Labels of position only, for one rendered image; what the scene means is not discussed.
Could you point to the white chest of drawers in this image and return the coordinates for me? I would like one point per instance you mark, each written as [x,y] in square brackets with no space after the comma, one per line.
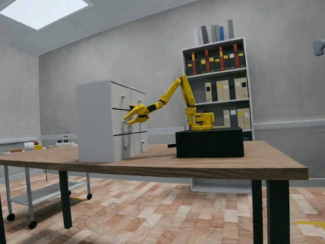
[95,122]

